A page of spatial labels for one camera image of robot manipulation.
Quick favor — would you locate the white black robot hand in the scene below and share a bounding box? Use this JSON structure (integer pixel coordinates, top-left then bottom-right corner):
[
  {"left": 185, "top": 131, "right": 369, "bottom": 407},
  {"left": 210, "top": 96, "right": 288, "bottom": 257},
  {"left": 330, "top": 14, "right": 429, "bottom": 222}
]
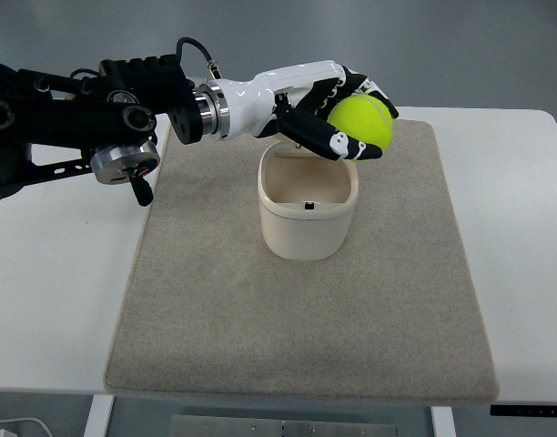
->
[{"left": 194, "top": 60, "right": 399, "bottom": 160}]

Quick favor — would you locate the yellow tennis ball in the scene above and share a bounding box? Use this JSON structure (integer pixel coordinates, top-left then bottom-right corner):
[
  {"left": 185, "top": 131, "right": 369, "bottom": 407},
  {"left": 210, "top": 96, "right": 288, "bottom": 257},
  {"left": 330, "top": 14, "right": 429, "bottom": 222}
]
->
[{"left": 328, "top": 95, "right": 393, "bottom": 160}]

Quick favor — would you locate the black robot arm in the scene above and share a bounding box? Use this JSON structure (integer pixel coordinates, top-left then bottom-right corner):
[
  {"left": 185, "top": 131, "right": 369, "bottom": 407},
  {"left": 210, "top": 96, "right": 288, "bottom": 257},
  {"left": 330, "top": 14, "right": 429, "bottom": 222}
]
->
[{"left": 0, "top": 37, "right": 221, "bottom": 207}]

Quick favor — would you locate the beige lidded bin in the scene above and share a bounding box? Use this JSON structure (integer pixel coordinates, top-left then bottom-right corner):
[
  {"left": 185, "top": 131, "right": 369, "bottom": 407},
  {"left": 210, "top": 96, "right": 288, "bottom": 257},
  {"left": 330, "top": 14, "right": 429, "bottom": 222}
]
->
[{"left": 258, "top": 140, "right": 359, "bottom": 261}]

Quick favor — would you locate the grey felt mat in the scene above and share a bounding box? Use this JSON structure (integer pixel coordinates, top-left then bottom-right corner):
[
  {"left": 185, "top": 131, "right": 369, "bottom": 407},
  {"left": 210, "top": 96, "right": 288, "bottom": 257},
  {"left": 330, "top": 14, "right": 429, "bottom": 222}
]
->
[{"left": 105, "top": 120, "right": 499, "bottom": 405}]

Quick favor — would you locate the right white table leg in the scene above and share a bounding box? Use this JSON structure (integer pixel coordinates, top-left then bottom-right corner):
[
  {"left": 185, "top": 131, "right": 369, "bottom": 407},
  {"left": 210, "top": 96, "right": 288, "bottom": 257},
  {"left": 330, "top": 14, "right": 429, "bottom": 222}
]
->
[{"left": 430, "top": 406, "right": 457, "bottom": 437}]

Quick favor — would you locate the white table leg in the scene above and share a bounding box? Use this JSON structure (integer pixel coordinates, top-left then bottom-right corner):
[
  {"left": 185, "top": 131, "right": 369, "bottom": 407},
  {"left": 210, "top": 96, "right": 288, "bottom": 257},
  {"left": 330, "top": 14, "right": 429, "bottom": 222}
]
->
[
  {"left": 83, "top": 395, "right": 115, "bottom": 437},
  {"left": 430, "top": 406, "right": 457, "bottom": 437}
]

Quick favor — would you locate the black table control panel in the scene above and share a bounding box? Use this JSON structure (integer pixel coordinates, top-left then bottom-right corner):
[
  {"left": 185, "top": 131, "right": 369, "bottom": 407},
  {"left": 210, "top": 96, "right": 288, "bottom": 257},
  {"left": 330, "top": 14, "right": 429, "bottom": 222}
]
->
[{"left": 490, "top": 404, "right": 557, "bottom": 418}]

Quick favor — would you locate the left white table leg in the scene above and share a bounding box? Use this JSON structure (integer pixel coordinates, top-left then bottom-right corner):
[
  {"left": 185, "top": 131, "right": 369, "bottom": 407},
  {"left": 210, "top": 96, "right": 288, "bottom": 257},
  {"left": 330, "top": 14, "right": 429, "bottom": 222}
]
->
[{"left": 83, "top": 395, "right": 115, "bottom": 437}]

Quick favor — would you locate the white cable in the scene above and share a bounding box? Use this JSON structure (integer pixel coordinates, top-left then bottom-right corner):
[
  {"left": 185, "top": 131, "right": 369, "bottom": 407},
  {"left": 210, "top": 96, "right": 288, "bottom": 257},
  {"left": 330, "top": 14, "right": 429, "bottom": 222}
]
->
[{"left": 0, "top": 417, "right": 51, "bottom": 437}]

